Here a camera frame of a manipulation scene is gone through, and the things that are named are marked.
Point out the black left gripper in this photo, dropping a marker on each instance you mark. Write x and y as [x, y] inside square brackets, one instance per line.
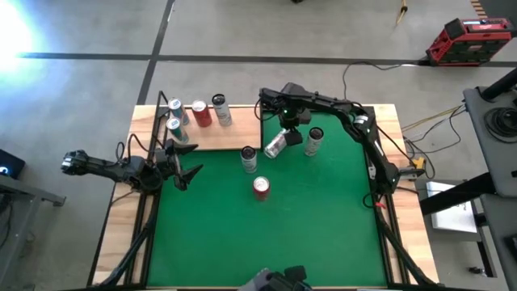
[167, 165]

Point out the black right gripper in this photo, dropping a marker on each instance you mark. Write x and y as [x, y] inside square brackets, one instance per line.
[295, 117]

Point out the white can yellow print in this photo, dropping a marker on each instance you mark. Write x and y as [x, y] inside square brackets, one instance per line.
[313, 143]
[274, 147]

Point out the teal beverage can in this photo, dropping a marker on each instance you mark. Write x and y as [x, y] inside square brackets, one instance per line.
[178, 112]
[177, 131]

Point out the white can blue print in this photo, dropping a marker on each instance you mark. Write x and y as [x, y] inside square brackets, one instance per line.
[249, 161]

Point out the red beverage can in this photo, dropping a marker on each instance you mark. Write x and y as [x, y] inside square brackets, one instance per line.
[261, 190]
[201, 115]

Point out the white can black lid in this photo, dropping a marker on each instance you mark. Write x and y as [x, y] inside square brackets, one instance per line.
[222, 111]

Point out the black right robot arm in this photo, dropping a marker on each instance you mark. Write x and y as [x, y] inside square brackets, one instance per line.
[335, 105]

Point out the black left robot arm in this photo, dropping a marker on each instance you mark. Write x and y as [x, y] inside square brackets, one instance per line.
[101, 166]

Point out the green table mat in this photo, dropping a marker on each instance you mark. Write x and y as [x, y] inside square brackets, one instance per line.
[323, 234]

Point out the yellow connector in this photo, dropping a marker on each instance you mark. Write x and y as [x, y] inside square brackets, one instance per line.
[418, 163]

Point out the grey metal side table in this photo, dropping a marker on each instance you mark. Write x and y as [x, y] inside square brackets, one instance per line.
[32, 193]

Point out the yellow stick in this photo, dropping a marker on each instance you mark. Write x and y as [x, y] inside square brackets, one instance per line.
[402, 10]

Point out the black device with blue light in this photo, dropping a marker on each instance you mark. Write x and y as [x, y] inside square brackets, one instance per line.
[12, 161]

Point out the black stand beam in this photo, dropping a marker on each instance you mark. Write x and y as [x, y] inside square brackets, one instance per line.
[456, 193]

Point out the white panel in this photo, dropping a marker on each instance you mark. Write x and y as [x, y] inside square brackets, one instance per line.
[452, 214]

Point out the grey metal desk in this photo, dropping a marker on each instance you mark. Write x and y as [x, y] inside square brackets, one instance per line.
[476, 133]

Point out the red black tool box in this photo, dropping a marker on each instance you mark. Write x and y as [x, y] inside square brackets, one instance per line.
[464, 44]

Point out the black pole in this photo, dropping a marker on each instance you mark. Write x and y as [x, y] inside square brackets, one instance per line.
[501, 84]

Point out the small black object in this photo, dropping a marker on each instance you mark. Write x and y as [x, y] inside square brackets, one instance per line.
[476, 270]

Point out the wooden shelf with black frame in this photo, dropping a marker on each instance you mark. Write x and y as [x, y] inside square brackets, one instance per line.
[238, 133]

